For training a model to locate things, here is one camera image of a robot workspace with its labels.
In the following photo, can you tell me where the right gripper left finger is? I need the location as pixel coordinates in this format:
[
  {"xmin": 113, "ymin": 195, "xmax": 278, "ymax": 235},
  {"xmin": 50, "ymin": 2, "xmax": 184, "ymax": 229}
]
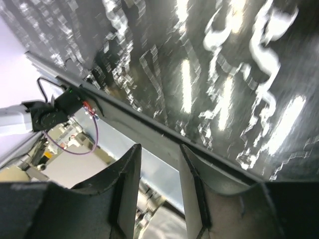
[{"xmin": 0, "ymin": 144, "xmax": 142, "ymax": 239}]

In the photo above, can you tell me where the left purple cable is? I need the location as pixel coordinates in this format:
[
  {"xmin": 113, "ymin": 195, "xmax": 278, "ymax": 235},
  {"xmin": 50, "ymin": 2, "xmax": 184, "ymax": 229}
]
[{"xmin": 43, "ymin": 109, "xmax": 99, "ymax": 155}]

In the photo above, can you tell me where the black patterned table mat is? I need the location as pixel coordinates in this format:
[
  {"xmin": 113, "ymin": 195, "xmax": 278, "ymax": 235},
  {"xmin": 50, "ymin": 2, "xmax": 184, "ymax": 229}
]
[{"xmin": 0, "ymin": 0, "xmax": 319, "ymax": 181}]

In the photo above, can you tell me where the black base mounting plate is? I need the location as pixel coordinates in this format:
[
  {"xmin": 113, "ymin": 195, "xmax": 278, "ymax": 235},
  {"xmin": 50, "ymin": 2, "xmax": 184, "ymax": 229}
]
[{"xmin": 25, "ymin": 51, "xmax": 260, "ymax": 185}]

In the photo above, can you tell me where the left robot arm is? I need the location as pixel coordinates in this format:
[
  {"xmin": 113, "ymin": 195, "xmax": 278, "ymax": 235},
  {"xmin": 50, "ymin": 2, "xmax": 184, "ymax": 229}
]
[{"xmin": 0, "ymin": 90, "xmax": 83, "ymax": 136}]

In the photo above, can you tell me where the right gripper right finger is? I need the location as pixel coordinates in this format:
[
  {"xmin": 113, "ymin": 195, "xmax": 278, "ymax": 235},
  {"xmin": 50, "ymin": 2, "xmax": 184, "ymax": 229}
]
[{"xmin": 179, "ymin": 145, "xmax": 319, "ymax": 239}]

